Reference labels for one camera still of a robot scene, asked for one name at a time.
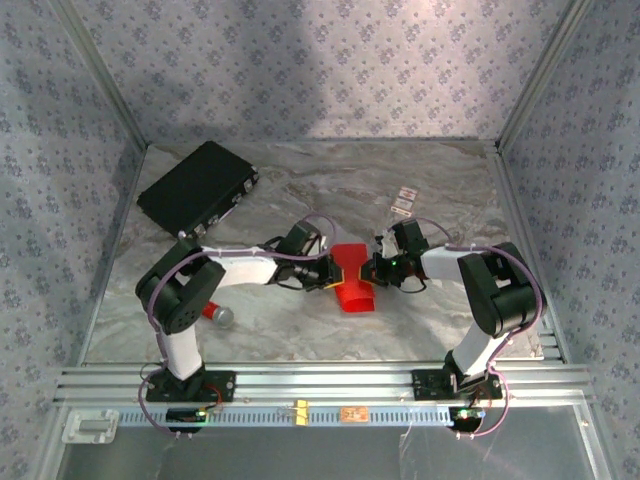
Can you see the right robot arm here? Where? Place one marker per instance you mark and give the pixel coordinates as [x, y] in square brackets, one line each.
[505, 295]

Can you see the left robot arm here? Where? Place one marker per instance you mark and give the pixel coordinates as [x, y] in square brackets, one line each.
[180, 295]

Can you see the small clear labelled packet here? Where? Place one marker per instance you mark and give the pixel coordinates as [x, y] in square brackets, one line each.
[403, 200]

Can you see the red marker with grey cap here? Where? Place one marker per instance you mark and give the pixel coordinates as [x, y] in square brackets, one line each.
[222, 316]

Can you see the orange label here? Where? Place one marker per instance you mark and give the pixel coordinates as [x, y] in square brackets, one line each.
[354, 414]

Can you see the yellow clip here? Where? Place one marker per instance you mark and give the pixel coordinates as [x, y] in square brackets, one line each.
[302, 412]

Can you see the black hard case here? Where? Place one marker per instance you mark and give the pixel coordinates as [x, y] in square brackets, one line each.
[195, 185]

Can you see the right control board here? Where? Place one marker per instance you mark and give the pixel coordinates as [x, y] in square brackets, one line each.
[466, 417]

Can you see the control board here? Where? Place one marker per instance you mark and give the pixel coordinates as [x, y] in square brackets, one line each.
[466, 417]
[185, 415]

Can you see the clear front panel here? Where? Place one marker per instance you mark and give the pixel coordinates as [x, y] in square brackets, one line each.
[300, 455]

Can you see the left control board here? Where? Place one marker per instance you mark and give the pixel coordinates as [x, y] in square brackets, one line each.
[185, 415]

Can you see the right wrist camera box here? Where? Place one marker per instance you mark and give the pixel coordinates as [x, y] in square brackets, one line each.
[386, 245]

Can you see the aluminium front rail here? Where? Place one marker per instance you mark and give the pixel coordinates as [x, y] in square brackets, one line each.
[325, 382]

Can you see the aluminium side rail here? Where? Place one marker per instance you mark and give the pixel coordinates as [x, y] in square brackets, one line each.
[515, 210]

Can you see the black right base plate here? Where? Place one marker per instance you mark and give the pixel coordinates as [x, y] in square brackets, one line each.
[427, 385]

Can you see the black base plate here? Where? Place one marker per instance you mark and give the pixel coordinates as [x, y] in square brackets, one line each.
[427, 385]
[220, 387]

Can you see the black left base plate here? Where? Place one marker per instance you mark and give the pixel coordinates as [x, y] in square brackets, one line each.
[220, 387]

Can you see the aluminium corner post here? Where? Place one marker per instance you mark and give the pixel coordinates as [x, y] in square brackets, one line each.
[100, 75]
[545, 75]

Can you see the white plastic bracket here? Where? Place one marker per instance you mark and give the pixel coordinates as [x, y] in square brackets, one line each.
[90, 426]

